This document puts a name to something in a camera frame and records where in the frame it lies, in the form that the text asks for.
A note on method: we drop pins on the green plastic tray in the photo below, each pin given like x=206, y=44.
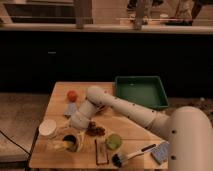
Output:
x=147, y=91

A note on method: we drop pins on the white handled brush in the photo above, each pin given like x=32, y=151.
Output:
x=119, y=160

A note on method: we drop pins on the blue grey cloth piece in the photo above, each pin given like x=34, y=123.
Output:
x=71, y=108

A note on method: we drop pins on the orange tomato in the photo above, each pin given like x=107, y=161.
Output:
x=72, y=96

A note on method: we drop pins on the green round lid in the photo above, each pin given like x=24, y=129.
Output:
x=113, y=141

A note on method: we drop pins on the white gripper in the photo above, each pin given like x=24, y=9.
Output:
x=78, y=121

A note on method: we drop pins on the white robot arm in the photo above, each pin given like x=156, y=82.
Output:
x=188, y=130

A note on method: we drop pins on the white cup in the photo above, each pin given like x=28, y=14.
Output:
x=47, y=128

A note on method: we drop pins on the blue sponge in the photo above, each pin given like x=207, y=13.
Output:
x=160, y=153

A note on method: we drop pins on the brown wooden block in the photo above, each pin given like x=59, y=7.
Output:
x=101, y=152

